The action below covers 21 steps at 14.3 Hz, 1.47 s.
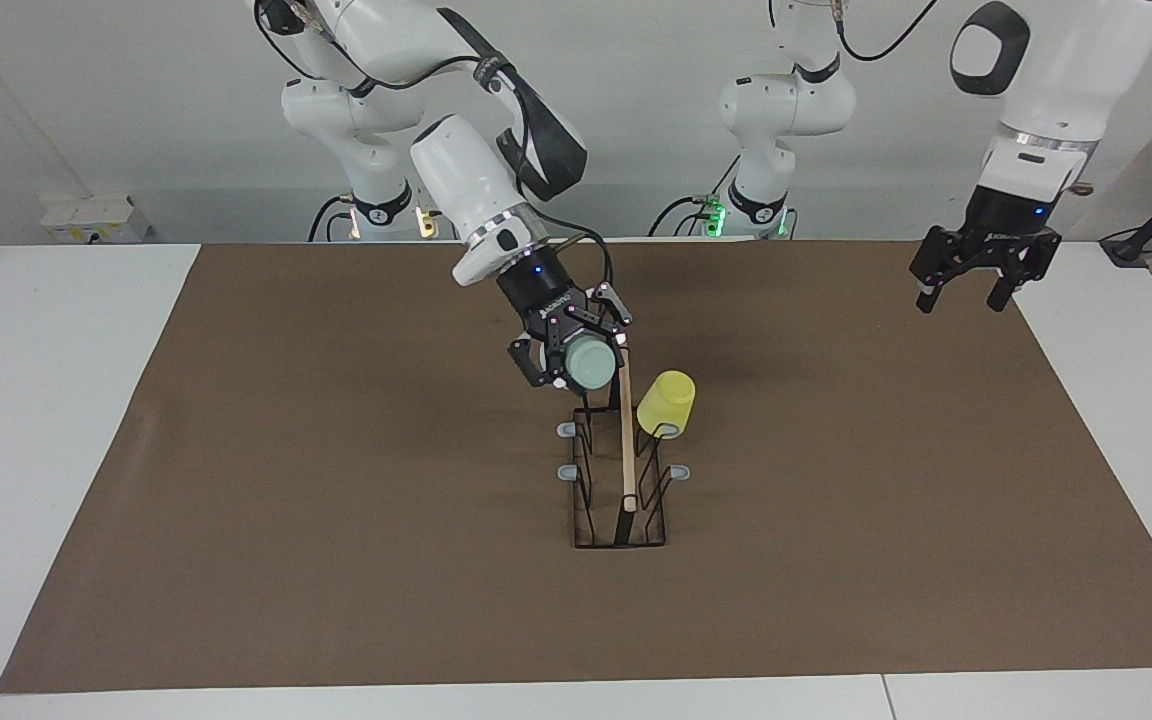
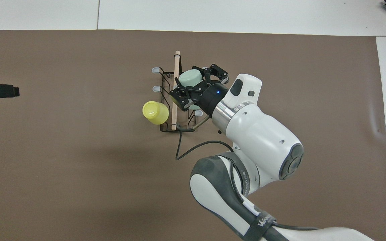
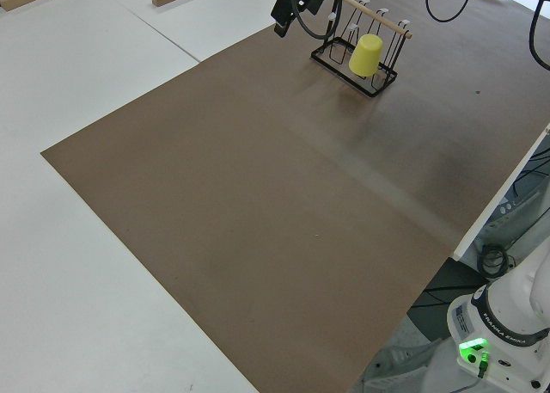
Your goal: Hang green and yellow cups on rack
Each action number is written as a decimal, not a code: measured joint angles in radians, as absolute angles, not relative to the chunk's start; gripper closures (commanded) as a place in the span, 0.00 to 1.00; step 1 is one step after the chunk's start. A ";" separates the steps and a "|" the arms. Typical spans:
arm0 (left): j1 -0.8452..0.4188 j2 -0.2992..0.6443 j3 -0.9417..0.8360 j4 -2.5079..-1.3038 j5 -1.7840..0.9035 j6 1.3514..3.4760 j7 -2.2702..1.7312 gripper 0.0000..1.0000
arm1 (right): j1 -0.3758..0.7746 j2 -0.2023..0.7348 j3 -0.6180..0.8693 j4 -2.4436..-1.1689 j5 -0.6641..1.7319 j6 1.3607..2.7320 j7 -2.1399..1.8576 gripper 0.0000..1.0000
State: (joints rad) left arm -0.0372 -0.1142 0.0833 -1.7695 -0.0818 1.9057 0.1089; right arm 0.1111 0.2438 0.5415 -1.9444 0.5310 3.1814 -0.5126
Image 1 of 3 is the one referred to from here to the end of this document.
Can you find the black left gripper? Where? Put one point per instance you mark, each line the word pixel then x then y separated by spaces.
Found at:
pixel 1001 225

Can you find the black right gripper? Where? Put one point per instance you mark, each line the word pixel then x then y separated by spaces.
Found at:
pixel 546 300

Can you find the pale green plastic cup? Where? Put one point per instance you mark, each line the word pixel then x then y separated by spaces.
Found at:
pixel 591 365

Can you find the yellow plastic cup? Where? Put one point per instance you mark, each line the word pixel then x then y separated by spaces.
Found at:
pixel 666 400

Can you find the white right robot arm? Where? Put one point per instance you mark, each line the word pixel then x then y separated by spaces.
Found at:
pixel 466 170

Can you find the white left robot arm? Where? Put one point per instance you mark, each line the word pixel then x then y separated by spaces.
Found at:
pixel 786 110

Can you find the brown table mat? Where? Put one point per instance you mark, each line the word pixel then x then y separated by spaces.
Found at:
pixel 336 550

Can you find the white power strip box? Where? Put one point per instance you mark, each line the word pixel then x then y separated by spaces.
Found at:
pixel 96 218

